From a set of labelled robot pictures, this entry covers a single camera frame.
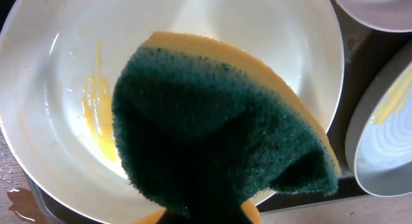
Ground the green yellow sponge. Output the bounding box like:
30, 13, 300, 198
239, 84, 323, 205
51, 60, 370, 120
111, 32, 341, 223

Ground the cream white plate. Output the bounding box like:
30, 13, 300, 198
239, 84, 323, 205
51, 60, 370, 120
1, 0, 344, 223

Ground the pinkish white plate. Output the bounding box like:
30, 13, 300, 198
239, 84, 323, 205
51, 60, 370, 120
335, 0, 411, 33

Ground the large brown serving tray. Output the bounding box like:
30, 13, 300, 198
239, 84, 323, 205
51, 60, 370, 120
257, 0, 411, 214

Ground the light blue plate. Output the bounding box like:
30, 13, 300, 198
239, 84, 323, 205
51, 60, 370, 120
345, 43, 411, 197

